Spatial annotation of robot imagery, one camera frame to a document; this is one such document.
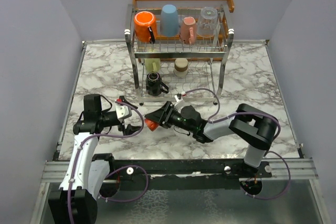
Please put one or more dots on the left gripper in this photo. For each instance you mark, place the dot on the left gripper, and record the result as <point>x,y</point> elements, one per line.
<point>129,129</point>

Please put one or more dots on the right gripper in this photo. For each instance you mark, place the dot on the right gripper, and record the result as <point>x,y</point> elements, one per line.
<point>159,115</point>

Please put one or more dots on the small copper orange cup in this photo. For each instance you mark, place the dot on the small copper orange cup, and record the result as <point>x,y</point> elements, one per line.
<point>151,124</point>

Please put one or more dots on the black faceted mug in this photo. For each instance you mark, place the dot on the black faceted mug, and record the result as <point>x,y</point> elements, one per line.
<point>154,84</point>

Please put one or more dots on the light green mug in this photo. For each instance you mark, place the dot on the light green mug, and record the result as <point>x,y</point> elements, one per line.
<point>152,64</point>

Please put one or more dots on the cream cup brown band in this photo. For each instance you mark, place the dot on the cream cup brown band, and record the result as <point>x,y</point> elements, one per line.
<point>181,67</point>

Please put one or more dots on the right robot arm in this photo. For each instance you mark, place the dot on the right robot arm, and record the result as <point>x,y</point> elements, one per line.
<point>254,126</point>

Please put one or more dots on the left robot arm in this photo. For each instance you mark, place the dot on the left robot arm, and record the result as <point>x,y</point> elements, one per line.
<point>75,201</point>

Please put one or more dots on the steel two-tier dish rack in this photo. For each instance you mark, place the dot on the steel two-tier dish rack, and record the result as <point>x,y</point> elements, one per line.
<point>200,66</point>

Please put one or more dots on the pink ceramic mug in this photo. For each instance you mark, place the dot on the pink ceramic mug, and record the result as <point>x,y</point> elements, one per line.
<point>188,30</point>

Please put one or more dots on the light blue plastic cup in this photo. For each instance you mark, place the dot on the light blue plastic cup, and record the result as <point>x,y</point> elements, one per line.
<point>169,24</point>

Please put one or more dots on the clear plastic tumbler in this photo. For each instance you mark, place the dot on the clear plastic tumbler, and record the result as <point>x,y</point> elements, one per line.
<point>207,22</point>

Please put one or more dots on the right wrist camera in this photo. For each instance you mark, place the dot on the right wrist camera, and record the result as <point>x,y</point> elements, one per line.
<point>179,98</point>

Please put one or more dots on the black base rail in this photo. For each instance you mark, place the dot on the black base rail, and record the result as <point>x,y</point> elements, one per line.
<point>179,174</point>

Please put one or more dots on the orange mug black handle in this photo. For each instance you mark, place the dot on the orange mug black handle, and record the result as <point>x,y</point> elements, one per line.
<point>145,27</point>

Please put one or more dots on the aluminium table frame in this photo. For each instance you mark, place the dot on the aluminium table frame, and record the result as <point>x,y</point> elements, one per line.
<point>217,148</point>

